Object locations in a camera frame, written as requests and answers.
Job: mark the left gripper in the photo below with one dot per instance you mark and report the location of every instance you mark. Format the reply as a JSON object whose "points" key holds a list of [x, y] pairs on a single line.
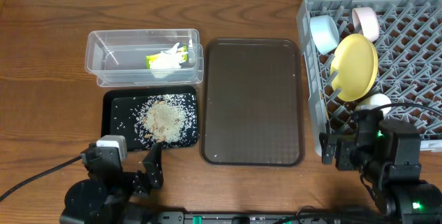
{"points": [[137, 181]]}

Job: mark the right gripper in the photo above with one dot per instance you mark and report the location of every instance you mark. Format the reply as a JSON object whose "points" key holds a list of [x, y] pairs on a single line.
{"points": [[340, 148]]}

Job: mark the small pale green cup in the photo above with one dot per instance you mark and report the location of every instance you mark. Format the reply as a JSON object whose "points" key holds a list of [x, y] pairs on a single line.
{"points": [[373, 101]]}

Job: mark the yellow plate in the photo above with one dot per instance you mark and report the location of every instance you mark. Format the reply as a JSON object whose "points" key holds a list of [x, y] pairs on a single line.
{"points": [[356, 63]]}

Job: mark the light blue bowl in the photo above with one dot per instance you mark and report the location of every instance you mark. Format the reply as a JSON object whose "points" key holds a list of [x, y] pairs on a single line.
{"points": [[324, 33]]}

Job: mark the green snack wrapper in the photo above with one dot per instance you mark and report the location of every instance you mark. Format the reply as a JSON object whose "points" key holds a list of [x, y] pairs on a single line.
{"points": [[168, 59]]}

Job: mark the white bowl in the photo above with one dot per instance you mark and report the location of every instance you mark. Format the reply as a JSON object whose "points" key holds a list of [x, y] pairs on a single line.
{"points": [[366, 23]]}

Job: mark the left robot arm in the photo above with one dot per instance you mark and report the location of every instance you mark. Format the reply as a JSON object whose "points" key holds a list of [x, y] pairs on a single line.
{"points": [[105, 196]]}

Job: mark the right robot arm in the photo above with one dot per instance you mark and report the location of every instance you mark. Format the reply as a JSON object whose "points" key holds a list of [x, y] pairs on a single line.
{"points": [[386, 154]]}

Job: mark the grey dishwasher rack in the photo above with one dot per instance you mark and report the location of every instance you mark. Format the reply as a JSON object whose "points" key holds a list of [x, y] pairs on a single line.
{"points": [[409, 57]]}

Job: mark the pile of rice grains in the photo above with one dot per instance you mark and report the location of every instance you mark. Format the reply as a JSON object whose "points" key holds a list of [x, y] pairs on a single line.
{"points": [[164, 118]]}

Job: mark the black plastic tray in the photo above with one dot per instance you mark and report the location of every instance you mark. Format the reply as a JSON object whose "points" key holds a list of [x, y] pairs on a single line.
{"points": [[110, 113]]}

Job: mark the brown plastic serving tray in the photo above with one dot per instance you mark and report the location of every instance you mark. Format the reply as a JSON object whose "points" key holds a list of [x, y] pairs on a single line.
{"points": [[253, 112]]}

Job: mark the clear plastic bin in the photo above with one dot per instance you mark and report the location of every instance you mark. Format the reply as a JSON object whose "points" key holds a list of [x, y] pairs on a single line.
{"points": [[118, 57]]}

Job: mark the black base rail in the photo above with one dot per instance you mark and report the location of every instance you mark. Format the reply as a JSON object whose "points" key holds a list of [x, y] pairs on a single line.
{"points": [[255, 218]]}

